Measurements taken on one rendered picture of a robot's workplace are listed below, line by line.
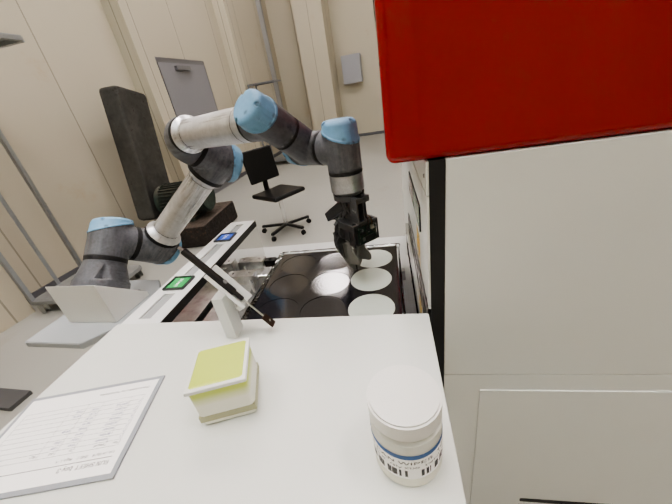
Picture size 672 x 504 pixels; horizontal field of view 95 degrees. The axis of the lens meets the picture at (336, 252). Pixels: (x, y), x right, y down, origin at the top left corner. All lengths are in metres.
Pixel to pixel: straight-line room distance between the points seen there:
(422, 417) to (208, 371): 0.27
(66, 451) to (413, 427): 0.44
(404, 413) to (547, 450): 0.59
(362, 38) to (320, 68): 1.46
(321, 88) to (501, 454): 9.00
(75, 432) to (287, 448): 0.30
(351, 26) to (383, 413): 9.97
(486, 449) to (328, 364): 0.47
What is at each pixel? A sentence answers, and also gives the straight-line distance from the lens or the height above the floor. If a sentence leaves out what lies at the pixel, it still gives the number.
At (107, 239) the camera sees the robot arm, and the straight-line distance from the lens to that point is 1.18.
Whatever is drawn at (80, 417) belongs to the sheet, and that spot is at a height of 0.97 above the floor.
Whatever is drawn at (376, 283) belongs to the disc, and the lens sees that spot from 0.75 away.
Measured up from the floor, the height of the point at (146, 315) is 0.96.
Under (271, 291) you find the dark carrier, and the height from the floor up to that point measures 0.90.
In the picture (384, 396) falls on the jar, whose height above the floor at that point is 1.06.
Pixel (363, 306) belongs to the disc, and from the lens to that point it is 0.68.
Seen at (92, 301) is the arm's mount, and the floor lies 0.90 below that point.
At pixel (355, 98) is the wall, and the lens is 10.02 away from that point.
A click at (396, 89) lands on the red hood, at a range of 0.42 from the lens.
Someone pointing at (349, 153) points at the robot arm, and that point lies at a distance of 0.66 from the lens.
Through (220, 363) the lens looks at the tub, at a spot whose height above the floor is 1.03.
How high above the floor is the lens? 1.32
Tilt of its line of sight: 27 degrees down
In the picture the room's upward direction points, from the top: 10 degrees counter-clockwise
